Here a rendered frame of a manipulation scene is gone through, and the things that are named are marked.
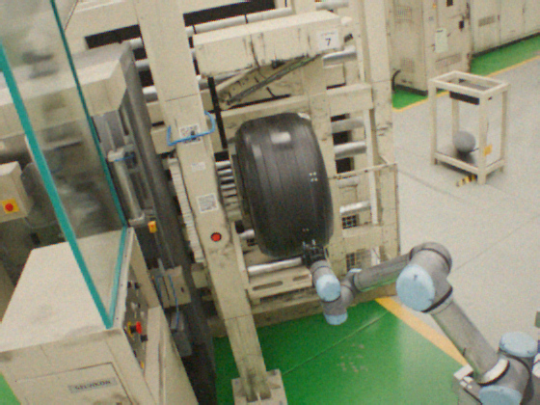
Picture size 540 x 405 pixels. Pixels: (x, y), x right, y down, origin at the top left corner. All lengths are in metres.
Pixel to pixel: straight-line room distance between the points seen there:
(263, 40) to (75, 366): 1.38
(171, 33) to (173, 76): 0.15
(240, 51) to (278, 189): 0.60
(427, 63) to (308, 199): 4.75
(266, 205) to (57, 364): 0.87
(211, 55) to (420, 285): 1.21
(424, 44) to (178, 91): 4.79
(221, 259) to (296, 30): 0.99
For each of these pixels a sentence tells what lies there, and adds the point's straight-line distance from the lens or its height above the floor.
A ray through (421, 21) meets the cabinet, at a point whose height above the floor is 0.93.
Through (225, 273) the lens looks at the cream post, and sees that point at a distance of 2.19.
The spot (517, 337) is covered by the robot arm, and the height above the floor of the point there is 0.94.
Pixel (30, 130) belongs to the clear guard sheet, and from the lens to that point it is 1.20.
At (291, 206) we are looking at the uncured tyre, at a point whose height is 1.24.
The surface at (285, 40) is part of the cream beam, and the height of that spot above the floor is 1.72.
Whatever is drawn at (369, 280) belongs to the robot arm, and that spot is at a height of 1.06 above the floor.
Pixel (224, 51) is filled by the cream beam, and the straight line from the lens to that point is 2.08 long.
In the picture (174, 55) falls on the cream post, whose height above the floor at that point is 1.81.
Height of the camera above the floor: 2.15
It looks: 29 degrees down
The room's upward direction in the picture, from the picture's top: 11 degrees counter-clockwise
